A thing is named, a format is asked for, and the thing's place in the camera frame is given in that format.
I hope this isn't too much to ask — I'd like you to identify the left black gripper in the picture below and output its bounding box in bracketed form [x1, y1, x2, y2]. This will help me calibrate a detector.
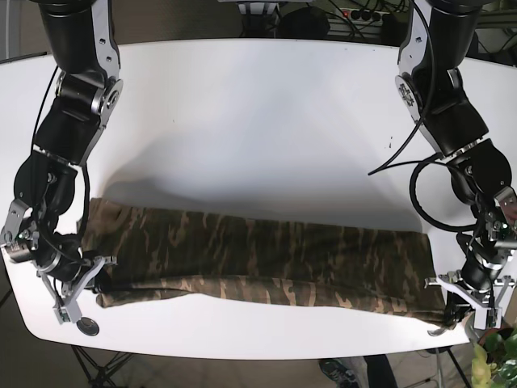
[424, 247, 516, 331]

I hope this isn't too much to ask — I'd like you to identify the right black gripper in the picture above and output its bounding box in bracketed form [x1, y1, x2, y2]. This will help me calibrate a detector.
[34, 254, 117, 324]

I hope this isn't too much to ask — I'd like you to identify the camouflage pattern T-shirt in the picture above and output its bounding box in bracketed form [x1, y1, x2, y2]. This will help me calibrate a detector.
[82, 198, 445, 324]

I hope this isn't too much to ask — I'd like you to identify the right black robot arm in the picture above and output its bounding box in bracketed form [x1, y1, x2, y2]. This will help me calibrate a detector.
[1, 1, 124, 323]

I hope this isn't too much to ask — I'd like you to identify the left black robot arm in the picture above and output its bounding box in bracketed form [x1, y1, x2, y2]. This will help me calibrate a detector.
[396, 1, 516, 329]

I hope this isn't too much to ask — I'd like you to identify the left silver table grommet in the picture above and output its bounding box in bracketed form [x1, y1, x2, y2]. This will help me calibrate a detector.
[76, 317, 100, 336]

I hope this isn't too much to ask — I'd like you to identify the silver table grommet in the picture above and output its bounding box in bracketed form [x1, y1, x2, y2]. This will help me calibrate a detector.
[427, 326, 449, 337]
[76, 317, 100, 336]

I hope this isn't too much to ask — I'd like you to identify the right silver table grommet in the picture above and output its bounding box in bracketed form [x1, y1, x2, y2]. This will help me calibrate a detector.
[427, 326, 449, 337]

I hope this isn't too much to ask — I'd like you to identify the green potted plant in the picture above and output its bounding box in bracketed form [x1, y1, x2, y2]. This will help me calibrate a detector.
[471, 328, 516, 388]

